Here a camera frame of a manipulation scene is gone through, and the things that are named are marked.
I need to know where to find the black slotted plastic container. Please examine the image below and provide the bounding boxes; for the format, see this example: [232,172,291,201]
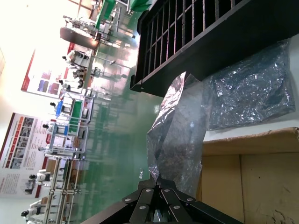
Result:
[129,0,299,98]

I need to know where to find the white frame workbench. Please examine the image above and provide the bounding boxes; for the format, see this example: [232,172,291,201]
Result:
[45,158,83,194]
[39,190,82,224]

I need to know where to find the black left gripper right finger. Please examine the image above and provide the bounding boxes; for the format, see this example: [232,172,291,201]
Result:
[159,186,244,224]

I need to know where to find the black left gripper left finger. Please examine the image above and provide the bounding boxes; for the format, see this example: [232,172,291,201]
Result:
[79,187,157,224]

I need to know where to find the translucent grey antistatic bag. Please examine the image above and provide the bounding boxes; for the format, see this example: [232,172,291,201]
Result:
[146,71,213,199]

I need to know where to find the white shelf rack blue bins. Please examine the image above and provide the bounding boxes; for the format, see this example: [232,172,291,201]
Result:
[48,119,89,162]
[56,91,94,128]

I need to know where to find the brown cardboard box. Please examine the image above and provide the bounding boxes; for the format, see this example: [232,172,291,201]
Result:
[195,126,299,224]

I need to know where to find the green tablecloth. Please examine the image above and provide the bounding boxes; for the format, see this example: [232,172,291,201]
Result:
[95,0,119,28]
[129,0,153,12]

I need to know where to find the wall poster with purple photos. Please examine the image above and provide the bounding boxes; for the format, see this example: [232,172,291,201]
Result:
[20,48,71,96]

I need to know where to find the dark brown cabinet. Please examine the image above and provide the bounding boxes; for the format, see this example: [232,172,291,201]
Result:
[59,27,99,49]

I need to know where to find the wall poster with orange row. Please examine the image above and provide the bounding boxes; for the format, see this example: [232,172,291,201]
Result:
[0,112,52,199]

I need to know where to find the crumpled silver antistatic bag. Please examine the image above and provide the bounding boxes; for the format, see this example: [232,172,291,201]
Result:
[201,38,296,132]

